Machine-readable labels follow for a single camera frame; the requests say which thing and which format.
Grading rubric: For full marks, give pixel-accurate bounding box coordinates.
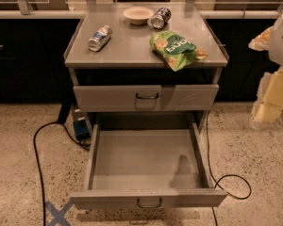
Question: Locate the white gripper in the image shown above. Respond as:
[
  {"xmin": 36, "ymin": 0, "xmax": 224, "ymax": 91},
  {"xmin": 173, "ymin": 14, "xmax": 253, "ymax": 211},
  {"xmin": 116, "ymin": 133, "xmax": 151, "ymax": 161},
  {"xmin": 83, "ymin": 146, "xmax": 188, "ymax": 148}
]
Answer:
[{"xmin": 248, "ymin": 27, "xmax": 283, "ymax": 130}]

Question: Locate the green rice chip bag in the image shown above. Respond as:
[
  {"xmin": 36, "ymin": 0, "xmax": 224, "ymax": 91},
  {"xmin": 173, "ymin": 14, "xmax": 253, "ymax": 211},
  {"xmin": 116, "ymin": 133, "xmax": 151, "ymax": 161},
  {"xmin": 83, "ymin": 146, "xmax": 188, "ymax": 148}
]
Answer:
[{"xmin": 149, "ymin": 31, "xmax": 208, "ymax": 72}]

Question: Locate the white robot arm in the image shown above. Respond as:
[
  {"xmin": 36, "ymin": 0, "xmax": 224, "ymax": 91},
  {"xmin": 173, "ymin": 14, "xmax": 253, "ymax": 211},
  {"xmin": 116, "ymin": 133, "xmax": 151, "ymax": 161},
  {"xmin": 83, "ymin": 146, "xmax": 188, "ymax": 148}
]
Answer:
[{"xmin": 248, "ymin": 12, "xmax": 283, "ymax": 129}]

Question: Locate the grey drawer cabinet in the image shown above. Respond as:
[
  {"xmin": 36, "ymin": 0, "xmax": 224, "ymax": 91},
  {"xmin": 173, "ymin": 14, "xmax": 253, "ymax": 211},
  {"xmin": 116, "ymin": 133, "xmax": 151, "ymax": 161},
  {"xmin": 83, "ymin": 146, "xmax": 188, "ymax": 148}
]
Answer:
[{"xmin": 65, "ymin": 3, "xmax": 228, "ymax": 130}]

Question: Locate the open grey middle drawer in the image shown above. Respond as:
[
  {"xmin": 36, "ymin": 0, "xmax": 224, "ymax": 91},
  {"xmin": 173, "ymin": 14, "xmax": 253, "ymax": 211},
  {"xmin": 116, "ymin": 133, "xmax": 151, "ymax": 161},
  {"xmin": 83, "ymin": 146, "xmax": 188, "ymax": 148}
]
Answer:
[{"xmin": 71, "ymin": 122, "xmax": 227, "ymax": 209}]

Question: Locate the closed grey upper drawer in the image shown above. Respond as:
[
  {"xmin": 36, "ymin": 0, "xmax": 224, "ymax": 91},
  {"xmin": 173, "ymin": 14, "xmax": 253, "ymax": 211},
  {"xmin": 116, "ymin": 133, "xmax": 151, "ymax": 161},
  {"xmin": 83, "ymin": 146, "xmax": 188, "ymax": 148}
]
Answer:
[{"xmin": 74, "ymin": 85, "xmax": 219, "ymax": 112}]

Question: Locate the dark soda can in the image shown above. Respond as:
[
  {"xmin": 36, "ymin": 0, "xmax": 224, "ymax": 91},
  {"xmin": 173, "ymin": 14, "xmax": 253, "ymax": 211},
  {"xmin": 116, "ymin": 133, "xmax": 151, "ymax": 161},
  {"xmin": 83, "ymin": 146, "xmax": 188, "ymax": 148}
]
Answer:
[{"xmin": 147, "ymin": 8, "xmax": 172, "ymax": 29}]

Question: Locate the beige bowl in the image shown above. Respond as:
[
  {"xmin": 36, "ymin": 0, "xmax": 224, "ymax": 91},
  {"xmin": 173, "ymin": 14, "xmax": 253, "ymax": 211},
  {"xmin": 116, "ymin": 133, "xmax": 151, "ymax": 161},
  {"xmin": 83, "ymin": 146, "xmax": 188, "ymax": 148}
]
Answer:
[{"xmin": 123, "ymin": 7, "xmax": 154, "ymax": 25}]

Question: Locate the blue power box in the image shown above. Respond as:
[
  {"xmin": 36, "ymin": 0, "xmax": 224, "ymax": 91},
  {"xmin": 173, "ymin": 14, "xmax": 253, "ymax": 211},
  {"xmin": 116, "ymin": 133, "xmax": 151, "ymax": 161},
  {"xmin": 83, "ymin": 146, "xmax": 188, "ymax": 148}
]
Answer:
[{"xmin": 72, "ymin": 105, "xmax": 90, "ymax": 140}]

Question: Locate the blue tape cross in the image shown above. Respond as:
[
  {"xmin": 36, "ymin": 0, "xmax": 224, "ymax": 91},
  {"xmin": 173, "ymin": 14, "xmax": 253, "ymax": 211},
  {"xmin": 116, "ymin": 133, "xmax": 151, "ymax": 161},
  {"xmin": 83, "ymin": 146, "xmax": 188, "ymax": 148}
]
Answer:
[{"xmin": 46, "ymin": 201, "xmax": 73, "ymax": 226}]

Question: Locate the black cable left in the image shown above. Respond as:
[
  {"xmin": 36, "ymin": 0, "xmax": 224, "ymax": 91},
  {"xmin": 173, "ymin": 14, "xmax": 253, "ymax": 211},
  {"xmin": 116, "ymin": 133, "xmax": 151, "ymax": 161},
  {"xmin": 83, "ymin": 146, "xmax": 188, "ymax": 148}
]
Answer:
[{"xmin": 32, "ymin": 121, "xmax": 92, "ymax": 226}]

